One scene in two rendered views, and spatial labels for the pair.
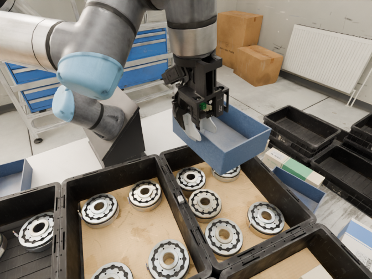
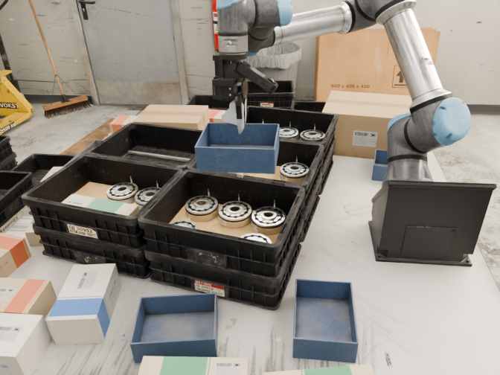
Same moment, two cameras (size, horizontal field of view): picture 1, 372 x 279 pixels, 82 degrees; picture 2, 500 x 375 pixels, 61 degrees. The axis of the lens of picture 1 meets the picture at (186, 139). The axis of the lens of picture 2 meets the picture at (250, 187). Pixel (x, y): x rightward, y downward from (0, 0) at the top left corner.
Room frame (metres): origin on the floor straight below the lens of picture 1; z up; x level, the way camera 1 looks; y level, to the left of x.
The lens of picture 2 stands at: (1.15, -0.80, 1.59)
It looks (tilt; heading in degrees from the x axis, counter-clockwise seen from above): 31 degrees down; 134
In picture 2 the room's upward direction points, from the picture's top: 2 degrees counter-clockwise
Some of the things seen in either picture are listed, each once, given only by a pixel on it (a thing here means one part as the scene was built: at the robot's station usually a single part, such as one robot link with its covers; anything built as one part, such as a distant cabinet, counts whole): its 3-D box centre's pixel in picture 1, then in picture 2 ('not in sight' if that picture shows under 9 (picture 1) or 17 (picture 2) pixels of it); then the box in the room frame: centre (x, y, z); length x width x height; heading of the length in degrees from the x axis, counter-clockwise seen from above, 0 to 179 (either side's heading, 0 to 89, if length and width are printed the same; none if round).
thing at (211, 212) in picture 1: (205, 202); (234, 210); (0.38, -0.06, 0.86); 0.10 x 0.10 x 0.01
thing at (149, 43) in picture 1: (139, 60); not in sight; (2.39, 0.51, 0.60); 0.72 x 0.03 x 0.56; 124
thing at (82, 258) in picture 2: not in sight; (115, 226); (0.04, -0.28, 0.76); 0.40 x 0.30 x 0.12; 23
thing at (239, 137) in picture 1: (217, 129); (239, 146); (0.44, -0.08, 1.10); 0.20 x 0.15 x 0.07; 35
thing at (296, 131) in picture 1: (290, 148); not in sight; (1.19, -0.77, 0.37); 0.40 x 0.30 x 0.45; 34
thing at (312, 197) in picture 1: (288, 195); (177, 326); (0.50, -0.40, 0.74); 0.20 x 0.15 x 0.07; 45
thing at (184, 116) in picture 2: not in sight; (174, 129); (-0.41, 0.33, 0.78); 0.30 x 0.22 x 0.16; 35
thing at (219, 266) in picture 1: (226, 184); (225, 206); (0.41, -0.12, 0.92); 0.40 x 0.30 x 0.02; 23
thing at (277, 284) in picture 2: not in sight; (228, 249); (0.41, -0.12, 0.76); 0.40 x 0.30 x 0.12; 23
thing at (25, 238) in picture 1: (40, 228); not in sight; (0.30, 0.40, 0.86); 0.10 x 0.10 x 0.01
